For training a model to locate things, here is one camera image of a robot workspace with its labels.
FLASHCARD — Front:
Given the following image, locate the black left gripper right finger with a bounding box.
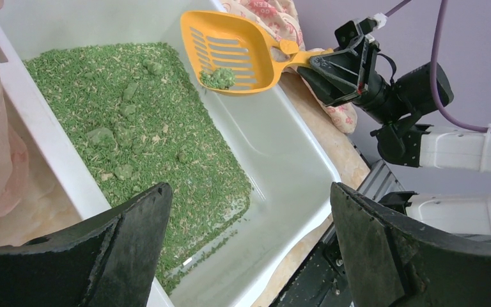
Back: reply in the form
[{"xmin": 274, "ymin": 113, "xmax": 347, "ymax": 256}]
[{"xmin": 330, "ymin": 182, "xmax": 491, "ymax": 306}]

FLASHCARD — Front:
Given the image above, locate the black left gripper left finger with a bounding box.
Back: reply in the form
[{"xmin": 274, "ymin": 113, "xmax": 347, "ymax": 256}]
[{"xmin": 0, "ymin": 182, "xmax": 173, "ymax": 306}]

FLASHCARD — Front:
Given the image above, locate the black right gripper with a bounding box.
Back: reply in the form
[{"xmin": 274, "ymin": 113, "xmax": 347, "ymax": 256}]
[{"xmin": 297, "ymin": 36, "xmax": 402, "ymax": 125}]

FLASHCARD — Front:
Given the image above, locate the yellow plastic litter scoop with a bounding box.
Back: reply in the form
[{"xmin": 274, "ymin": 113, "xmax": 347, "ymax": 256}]
[{"xmin": 180, "ymin": 10, "xmax": 331, "ymax": 97}]

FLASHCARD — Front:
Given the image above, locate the green litter clump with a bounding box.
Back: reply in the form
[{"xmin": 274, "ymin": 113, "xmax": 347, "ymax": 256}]
[{"xmin": 199, "ymin": 67, "xmax": 236, "ymax": 90}]

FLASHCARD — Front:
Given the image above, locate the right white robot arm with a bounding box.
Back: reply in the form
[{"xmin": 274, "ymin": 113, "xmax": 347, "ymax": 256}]
[{"xmin": 298, "ymin": 36, "xmax": 491, "ymax": 235}]

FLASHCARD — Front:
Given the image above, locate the white plastic litter box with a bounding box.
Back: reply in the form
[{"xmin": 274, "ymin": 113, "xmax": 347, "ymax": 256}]
[{"xmin": 0, "ymin": 1, "xmax": 339, "ymax": 306}]

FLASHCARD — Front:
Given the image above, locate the green cat litter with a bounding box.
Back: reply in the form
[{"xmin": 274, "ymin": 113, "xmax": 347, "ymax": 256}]
[{"xmin": 24, "ymin": 42, "xmax": 253, "ymax": 292}]

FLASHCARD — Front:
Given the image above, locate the cream pink cartoon cloth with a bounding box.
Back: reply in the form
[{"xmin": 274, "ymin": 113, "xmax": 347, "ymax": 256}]
[{"xmin": 220, "ymin": 0, "xmax": 357, "ymax": 134}]

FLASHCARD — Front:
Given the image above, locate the yellow bin with pink bag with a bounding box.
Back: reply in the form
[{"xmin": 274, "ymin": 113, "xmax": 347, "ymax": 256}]
[{"xmin": 0, "ymin": 1, "xmax": 81, "ymax": 246}]

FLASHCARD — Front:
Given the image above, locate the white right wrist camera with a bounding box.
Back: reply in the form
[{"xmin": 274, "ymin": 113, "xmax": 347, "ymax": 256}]
[{"xmin": 334, "ymin": 13, "xmax": 388, "ymax": 49}]

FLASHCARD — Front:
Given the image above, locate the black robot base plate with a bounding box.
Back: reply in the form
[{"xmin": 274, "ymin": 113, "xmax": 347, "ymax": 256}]
[{"xmin": 269, "ymin": 224, "xmax": 354, "ymax": 307}]

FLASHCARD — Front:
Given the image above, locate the aluminium frame rail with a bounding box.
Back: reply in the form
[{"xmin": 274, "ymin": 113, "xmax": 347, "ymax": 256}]
[{"xmin": 357, "ymin": 160, "xmax": 406, "ymax": 201}]

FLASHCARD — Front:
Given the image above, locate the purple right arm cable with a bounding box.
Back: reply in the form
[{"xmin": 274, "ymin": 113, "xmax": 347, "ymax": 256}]
[{"xmin": 384, "ymin": 0, "xmax": 491, "ymax": 135}]

